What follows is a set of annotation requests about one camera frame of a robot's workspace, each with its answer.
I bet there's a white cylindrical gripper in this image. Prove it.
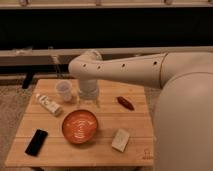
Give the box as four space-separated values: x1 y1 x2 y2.
78 79 100 108

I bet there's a white sponge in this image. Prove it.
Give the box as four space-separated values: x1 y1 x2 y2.
111 129 130 152

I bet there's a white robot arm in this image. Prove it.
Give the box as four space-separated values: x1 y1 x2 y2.
68 51 213 171

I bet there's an orange ceramic bowl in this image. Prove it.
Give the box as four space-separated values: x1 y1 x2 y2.
62 109 98 144

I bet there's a clear plastic cup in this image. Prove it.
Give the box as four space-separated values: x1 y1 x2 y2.
55 80 72 102

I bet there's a red chili pepper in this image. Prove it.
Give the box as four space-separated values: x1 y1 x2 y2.
117 96 134 110

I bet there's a wooden table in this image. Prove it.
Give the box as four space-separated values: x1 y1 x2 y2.
4 78 155 168

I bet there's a white small bottle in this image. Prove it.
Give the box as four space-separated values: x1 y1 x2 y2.
36 93 62 117

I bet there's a black phone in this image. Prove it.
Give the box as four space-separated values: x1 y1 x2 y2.
25 129 48 156

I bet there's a grey wall rail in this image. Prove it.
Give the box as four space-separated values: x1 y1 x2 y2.
0 46 213 66

